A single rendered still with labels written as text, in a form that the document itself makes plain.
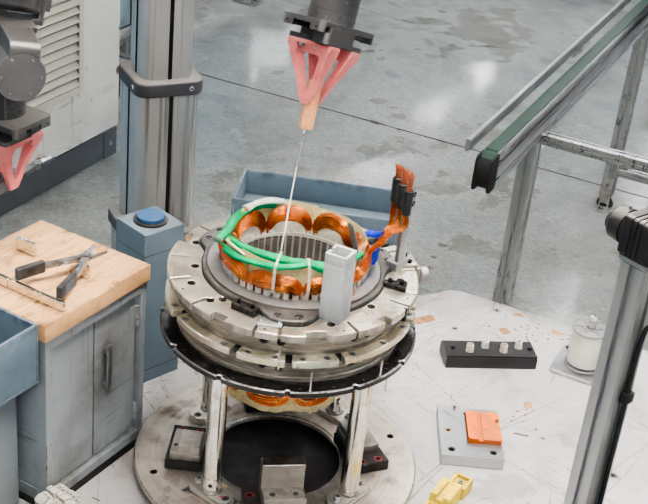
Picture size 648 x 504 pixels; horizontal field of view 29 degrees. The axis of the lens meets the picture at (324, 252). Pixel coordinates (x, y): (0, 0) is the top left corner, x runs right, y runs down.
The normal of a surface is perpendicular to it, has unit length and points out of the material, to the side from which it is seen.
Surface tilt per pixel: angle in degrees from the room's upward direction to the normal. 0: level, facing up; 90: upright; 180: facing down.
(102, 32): 90
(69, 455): 90
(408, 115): 0
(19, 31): 12
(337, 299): 90
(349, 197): 90
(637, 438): 0
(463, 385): 0
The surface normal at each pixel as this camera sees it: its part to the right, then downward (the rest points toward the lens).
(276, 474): 0.18, 0.48
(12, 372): 0.85, 0.32
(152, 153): 0.44, 0.47
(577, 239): 0.10, -0.87
